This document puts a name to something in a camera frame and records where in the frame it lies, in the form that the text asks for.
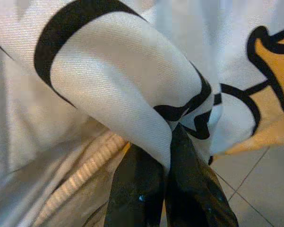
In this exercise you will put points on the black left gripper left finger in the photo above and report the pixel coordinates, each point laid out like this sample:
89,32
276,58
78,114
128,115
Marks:
134,189

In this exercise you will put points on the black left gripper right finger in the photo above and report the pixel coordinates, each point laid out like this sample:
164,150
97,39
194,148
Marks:
193,189

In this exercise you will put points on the yellow cartoon print duvet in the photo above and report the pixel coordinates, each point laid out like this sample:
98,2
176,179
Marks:
113,71

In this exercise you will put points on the white quilted mattress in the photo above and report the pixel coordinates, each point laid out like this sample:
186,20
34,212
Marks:
19,165

